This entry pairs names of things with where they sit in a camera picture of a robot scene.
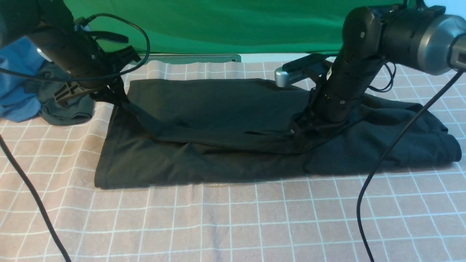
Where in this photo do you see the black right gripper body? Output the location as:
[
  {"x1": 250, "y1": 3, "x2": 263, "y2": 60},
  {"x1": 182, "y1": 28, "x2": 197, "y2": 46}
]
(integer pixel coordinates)
[{"x1": 291, "y1": 55, "x2": 386, "y2": 135}]

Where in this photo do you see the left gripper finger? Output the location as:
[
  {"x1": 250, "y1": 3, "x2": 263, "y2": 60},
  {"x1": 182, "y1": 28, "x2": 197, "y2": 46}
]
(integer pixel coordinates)
[
  {"x1": 107, "y1": 78, "x2": 130, "y2": 106},
  {"x1": 89, "y1": 87, "x2": 117, "y2": 106}
]

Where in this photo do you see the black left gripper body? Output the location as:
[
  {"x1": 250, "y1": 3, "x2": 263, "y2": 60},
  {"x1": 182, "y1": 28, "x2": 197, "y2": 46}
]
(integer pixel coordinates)
[{"x1": 36, "y1": 40, "x2": 141, "y2": 106}]

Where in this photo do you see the dark gray long-sleeve shirt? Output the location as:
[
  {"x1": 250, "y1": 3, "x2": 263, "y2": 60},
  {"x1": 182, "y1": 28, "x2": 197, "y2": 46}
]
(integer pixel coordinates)
[{"x1": 94, "y1": 78, "x2": 463, "y2": 190}]

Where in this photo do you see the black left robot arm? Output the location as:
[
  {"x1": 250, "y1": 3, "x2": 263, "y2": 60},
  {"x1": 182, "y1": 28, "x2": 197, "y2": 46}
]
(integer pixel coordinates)
[{"x1": 0, "y1": 0, "x2": 150, "y2": 106}]

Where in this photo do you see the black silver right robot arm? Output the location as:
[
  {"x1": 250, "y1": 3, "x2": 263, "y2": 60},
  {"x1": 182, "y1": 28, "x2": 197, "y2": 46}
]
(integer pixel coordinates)
[{"x1": 290, "y1": 5, "x2": 466, "y2": 134}]

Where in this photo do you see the dark gray crumpled garment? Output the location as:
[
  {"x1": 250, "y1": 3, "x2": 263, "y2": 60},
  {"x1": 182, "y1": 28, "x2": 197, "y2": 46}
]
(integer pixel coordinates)
[{"x1": 25, "y1": 60, "x2": 96, "y2": 126}]

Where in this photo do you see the blue garment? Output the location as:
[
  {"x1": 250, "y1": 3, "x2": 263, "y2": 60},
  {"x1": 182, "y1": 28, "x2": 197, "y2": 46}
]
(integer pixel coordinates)
[{"x1": 0, "y1": 37, "x2": 45, "y2": 123}]

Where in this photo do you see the green backdrop cloth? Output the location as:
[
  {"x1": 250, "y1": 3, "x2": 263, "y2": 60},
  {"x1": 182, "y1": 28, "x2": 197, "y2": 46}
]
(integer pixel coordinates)
[{"x1": 65, "y1": 0, "x2": 402, "y2": 54}]

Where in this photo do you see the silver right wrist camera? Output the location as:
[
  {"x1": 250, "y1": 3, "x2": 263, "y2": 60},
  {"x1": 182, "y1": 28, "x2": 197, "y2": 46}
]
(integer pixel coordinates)
[{"x1": 275, "y1": 53, "x2": 336, "y2": 87}]

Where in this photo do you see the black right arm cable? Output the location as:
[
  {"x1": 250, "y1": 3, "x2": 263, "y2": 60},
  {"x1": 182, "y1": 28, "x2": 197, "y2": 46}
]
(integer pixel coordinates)
[{"x1": 356, "y1": 62, "x2": 466, "y2": 262}]

